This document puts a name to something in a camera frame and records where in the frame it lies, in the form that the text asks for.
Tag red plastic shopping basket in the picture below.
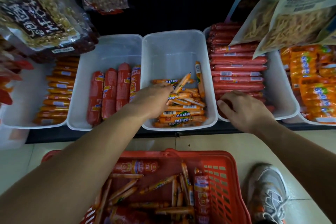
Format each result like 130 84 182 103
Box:
41 148 253 224

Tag grey sneaker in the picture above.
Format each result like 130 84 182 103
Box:
246 163 289 224

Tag clear bag of snack sticks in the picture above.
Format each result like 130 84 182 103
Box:
253 0 336 59
229 0 295 46

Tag pile of thin orange sausages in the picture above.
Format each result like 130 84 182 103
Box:
151 61 207 128
93 162 196 224

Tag black shelf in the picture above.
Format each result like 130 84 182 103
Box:
25 119 336 145

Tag row of orange sausages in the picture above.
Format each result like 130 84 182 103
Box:
33 57 80 126

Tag red snack packets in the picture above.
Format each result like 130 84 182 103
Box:
0 37 35 106

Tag person's right hand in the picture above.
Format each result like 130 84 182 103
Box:
217 90 276 134

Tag stack of orange sausage packs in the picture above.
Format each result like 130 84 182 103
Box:
279 44 336 124

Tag large clear peanut bag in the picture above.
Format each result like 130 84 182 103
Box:
0 0 99 63

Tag person's left hand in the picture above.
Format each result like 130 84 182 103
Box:
128 83 174 120

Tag thick red sausage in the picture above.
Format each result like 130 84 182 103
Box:
111 160 159 174
193 168 211 224
129 65 142 103
116 63 132 111
86 71 105 127
101 68 118 120

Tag stack of long red sausages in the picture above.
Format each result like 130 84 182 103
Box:
207 22 276 120

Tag person's left forearm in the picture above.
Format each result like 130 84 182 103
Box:
0 104 148 224

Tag person's right forearm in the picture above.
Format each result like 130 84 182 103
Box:
253 120 336 224

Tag translucent plastic box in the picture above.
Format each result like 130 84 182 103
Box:
0 124 30 151

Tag white plastic bin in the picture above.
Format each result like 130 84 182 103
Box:
282 47 336 127
141 30 218 132
0 58 77 130
67 34 143 131
203 25 301 123

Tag thin orange sausage stick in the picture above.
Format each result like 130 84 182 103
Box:
173 73 192 93

